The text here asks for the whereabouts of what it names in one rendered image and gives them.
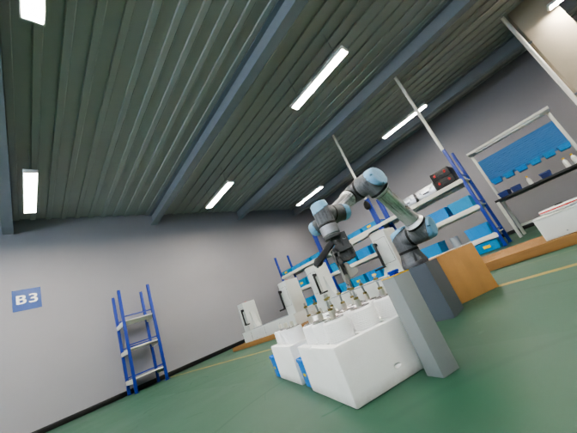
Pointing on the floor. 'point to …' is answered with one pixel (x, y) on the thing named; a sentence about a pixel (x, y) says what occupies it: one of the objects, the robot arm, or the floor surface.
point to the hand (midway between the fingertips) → (348, 283)
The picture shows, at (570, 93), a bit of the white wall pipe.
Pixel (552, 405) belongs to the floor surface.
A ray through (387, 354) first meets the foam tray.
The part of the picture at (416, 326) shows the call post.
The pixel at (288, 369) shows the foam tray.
